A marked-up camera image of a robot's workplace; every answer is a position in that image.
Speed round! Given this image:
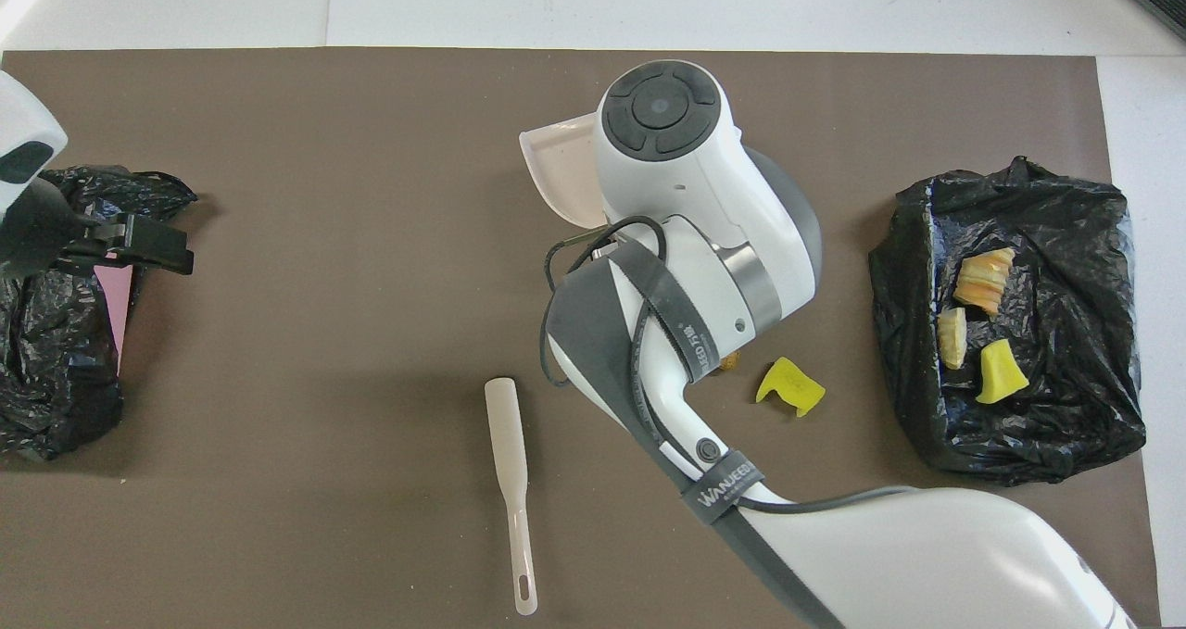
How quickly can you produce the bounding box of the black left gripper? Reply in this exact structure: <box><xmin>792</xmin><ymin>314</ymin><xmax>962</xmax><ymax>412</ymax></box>
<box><xmin>0</xmin><ymin>177</ymin><xmax>196</xmax><ymax>281</ymax></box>

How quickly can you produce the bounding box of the black trash bag bin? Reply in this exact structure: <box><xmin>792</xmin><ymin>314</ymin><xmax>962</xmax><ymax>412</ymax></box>
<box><xmin>868</xmin><ymin>156</ymin><xmax>1148</xmax><ymax>487</ymax></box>

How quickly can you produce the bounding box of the beige brush with black bristles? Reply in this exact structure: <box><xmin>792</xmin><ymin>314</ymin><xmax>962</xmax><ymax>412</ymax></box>
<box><xmin>484</xmin><ymin>377</ymin><xmax>539</xmax><ymax>617</ymax></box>

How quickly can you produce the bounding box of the pink bin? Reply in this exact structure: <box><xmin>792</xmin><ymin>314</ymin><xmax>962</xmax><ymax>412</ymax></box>
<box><xmin>86</xmin><ymin>249</ymin><xmax>140</xmax><ymax>375</ymax></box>

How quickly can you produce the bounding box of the brown table mat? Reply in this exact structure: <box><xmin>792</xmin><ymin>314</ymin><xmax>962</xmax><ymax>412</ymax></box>
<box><xmin>0</xmin><ymin>47</ymin><xmax>1162</xmax><ymax>629</ymax></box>

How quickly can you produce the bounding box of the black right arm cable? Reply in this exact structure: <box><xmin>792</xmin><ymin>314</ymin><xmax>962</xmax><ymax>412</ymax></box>
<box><xmin>540</xmin><ymin>214</ymin><xmax>918</xmax><ymax>519</ymax></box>

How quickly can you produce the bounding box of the yellow sponge piece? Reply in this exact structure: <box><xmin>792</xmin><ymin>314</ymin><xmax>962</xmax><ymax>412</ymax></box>
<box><xmin>975</xmin><ymin>339</ymin><xmax>1030</xmax><ymax>405</ymax></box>
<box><xmin>755</xmin><ymin>357</ymin><xmax>826</xmax><ymax>419</ymax></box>

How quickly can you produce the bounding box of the black trash bag over pink bin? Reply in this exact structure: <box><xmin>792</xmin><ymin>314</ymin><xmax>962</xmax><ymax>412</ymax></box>
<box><xmin>0</xmin><ymin>166</ymin><xmax>198</xmax><ymax>463</ymax></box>

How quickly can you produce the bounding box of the beige plastic dustpan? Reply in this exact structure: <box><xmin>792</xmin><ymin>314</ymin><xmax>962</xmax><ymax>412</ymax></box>
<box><xmin>519</xmin><ymin>113</ymin><xmax>608</xmax><ymax>232</ymax></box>

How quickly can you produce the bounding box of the striped croissant piece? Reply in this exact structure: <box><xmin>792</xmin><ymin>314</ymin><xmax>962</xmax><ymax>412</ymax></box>
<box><xmin>954</xmin><ymin>247</ymin><xmax>1016</xmax><ymax>318</ymax></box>
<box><xmin>937</xmin><ymin>307</ymin><xmax>969</xmax><ymax>371</ymax></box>

